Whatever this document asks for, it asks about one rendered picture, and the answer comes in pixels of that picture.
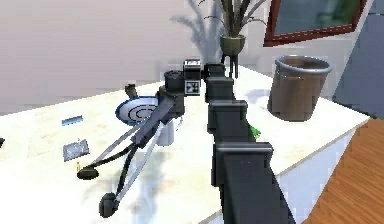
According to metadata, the white table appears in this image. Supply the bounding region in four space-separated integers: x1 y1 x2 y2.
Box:
0 65 372 224

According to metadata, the blue flat strip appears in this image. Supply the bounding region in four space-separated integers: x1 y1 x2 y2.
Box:
61 115 84 127

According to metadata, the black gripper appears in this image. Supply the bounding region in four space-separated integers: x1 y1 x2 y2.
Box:
76 69 186 181

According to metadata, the blue rimmed white bowl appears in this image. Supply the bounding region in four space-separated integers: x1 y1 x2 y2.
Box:
115 95 161 127

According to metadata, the green small object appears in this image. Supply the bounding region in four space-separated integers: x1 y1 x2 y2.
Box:
249 124 262 140

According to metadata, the house plant in green pot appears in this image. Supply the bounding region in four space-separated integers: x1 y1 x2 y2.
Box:
198 0 268 80

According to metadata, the white mug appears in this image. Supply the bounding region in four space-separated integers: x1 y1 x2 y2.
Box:
155 117 184 147

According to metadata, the red framed wall picture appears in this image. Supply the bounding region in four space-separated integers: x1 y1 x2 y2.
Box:
263 0 368 48

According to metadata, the grey flat card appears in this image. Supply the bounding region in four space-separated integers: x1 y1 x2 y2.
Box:
62 138 90 163

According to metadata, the small dark brown cup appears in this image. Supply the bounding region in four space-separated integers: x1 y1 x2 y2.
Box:
124 83 138 99

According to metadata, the brown metal rimmed bin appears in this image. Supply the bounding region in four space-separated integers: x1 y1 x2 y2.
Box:
267 54 334 122

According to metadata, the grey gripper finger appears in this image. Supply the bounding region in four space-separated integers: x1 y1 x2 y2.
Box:
98 122 165 219

